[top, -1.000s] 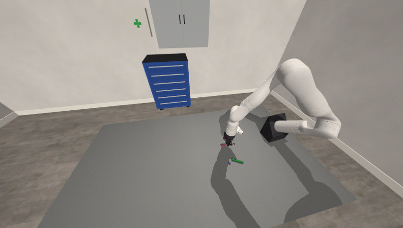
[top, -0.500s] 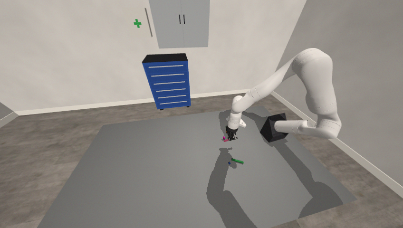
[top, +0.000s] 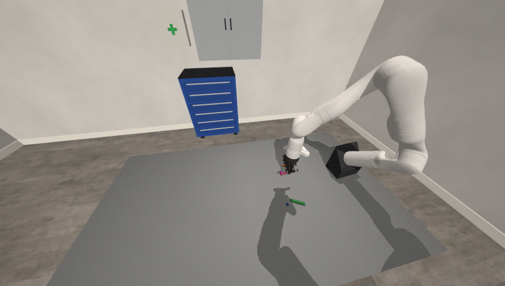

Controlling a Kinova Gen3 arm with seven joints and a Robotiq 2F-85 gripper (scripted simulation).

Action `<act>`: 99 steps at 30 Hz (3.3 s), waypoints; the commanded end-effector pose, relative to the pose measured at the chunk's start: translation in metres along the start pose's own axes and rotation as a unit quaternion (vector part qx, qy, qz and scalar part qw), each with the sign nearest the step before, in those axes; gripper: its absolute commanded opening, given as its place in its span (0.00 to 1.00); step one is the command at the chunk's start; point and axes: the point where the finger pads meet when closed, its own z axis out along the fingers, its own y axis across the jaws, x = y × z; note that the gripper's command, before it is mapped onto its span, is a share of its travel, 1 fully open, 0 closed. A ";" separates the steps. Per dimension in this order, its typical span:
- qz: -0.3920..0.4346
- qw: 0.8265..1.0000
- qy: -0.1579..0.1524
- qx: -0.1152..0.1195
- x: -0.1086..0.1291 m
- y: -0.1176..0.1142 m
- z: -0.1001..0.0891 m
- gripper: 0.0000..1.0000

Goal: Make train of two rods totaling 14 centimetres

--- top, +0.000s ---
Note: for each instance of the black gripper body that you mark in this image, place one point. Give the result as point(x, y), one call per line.
point(291, 161)

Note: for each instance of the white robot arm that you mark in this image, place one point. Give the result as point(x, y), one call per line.
point(402, 81)

